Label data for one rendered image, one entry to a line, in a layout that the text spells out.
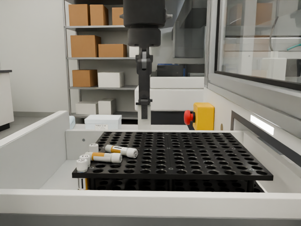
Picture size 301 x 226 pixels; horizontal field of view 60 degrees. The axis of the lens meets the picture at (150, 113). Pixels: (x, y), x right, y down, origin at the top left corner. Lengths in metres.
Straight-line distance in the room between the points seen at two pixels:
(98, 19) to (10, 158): 3.99
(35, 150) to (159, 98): 0.83
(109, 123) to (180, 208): 0.74
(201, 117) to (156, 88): 0.52
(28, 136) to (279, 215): 0.32
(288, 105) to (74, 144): 0.37
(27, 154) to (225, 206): 0.26
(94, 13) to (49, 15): 1.09
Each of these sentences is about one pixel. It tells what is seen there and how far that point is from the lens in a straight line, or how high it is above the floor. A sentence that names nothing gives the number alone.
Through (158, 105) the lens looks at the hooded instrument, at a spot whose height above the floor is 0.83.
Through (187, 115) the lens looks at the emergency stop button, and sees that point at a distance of 0.69.
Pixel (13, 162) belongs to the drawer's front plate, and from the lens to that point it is 0.36.
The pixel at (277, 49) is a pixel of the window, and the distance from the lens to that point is 0.40.
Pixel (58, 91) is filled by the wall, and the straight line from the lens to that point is 5.07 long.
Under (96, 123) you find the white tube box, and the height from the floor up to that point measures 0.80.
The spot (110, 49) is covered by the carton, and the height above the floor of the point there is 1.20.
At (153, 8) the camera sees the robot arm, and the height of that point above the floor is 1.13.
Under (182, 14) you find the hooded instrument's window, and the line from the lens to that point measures 1.20.
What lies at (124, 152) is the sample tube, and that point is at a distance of 0.34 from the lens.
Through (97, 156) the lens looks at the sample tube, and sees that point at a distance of 0.33.
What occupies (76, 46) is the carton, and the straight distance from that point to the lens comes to 4.41.
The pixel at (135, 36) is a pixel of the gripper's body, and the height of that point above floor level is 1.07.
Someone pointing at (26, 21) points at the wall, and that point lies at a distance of 5.33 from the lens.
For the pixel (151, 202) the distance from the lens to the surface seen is 0.27.
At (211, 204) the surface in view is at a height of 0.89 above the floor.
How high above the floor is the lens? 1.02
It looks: 11 degrees down
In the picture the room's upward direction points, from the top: straight up
